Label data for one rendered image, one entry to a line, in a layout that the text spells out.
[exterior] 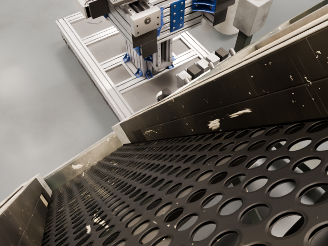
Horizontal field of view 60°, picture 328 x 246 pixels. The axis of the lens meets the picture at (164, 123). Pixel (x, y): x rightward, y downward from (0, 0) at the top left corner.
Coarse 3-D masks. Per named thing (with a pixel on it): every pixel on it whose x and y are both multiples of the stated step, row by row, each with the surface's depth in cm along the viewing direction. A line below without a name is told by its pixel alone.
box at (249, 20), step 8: (240, 0) 140; (248, 0) 136; (256, 0) 136; (264, 0) 136; (272, 0) 138; (240, 8) 142; (248, 8) 138; (256, 8) 135; (264, 8) 138; (240, 16) 145; (248, 16) 141; (256, 16) 138; (264, 16) 144; (240, 24) 148; (248, 24) 144; (256, 24) 144; (264, 24) 150; (248, 32) 147
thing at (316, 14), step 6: (324, 6) 93; (318, 12) 94; (324, 12) 92; (306, 18) 98; (312, 18) 96; (318, 18) 95; (294, 24) 103; (300, 24) 101; (306, 24) 99; (282, 30) 108; (288, 30) 106; (294, 30) 104; (270, 36) 115; (276, 36) 112; (282, 36) 110; (264, 42) 119; (270, 42) 116; (258, 48) 123
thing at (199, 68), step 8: (208, 56) 139; (216, 56) 139; (224, 56) 139; (200, 64) 136; (216, 64) 139; (184, 72) 133; (192, 72) 133; (200, 72) 134; (192, 80) 134; (160, 96) 127
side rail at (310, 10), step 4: (324, 0) 114; (316, 4) 117; (320, 4) 116; (324, 4) 115; (308, 8) 125; (312, 8) 119; (316, 8) 118; (304, 12) 123; (308, 12) 122; (312, 12) 120; (296, 16) 127; (300, 16) 126; (304, 16) 124; (292, 20) 130; (296, 20) 128
